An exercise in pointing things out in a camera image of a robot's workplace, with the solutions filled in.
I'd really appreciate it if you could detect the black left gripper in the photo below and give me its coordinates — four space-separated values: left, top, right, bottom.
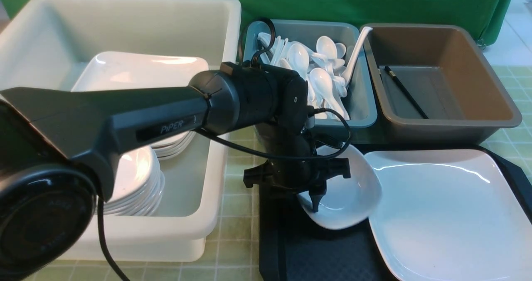
243 123 351 213

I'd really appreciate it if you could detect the white small bowl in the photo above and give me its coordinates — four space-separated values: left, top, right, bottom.
297 145 382 230

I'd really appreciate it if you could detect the white square rice plate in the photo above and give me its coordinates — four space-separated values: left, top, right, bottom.
365 150 532 281

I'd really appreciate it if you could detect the black chopstick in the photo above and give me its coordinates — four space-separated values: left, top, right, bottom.
384 66 428 119

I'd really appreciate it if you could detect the white soup spoon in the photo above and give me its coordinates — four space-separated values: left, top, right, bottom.
287 43 310 80

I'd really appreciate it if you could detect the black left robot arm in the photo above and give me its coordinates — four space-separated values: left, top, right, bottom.
1 61 353 281

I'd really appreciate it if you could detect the black serving tray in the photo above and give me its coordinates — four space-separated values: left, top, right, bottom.
259 143 531 281

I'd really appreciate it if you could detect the teal plastic bin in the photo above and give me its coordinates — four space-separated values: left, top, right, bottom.
243 20 378 143

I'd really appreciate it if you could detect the green checkered tablecloth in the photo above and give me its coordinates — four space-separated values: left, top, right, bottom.
25 65 531 281

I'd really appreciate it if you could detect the white ladle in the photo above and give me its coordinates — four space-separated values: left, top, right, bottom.
341 27 373 86

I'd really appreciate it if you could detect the pile of white spoons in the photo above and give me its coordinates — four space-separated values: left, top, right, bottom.
256 32 350 121

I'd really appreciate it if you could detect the brown plastic bin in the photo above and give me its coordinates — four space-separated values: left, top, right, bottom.
364 23 522 144

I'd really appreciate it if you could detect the stack of white small bowls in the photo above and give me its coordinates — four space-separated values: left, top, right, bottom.
104 146 165 217

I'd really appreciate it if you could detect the stack of white square plates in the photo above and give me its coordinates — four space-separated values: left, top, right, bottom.
71 51 214 160

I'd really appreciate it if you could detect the large white plastic tub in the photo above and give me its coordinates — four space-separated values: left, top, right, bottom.
0 0 241 262

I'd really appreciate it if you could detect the black cable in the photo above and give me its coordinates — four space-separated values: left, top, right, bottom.
96 18 353 281

